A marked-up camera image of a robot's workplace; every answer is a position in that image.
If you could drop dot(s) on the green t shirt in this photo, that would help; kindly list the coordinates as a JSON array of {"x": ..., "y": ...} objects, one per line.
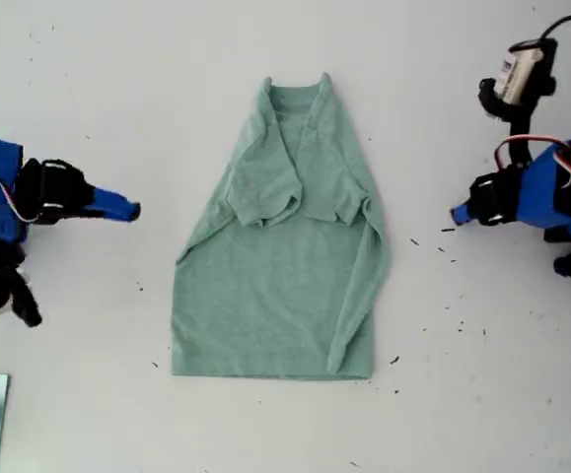
[{"x": 265, "y": 305}]

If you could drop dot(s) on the gripper camera stalk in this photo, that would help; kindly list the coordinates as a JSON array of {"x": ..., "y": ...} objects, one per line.
[{"x": 519, "y": 128}]

